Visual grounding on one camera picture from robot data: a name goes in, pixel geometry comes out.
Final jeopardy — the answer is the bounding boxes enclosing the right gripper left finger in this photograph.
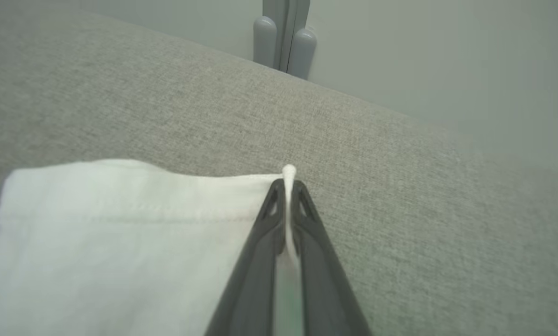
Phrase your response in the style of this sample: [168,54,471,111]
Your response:
[204,179,287,336]

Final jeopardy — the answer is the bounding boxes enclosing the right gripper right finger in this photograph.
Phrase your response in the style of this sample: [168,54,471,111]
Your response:
[290,180,372,336]

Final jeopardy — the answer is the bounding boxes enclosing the white garment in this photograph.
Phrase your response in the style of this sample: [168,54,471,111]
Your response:
[0,159,303,336]

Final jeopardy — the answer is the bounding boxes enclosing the grey fabric sofa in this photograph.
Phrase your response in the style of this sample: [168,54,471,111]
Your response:
[0,0,558,336]

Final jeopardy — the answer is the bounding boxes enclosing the grey cylindrical post foot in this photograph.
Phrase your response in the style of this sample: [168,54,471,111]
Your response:
[253,15,278,70]
[288,28,318,81]

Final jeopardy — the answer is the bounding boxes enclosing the grey wall partition post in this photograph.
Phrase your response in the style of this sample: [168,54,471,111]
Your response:
[262,0,311,73]

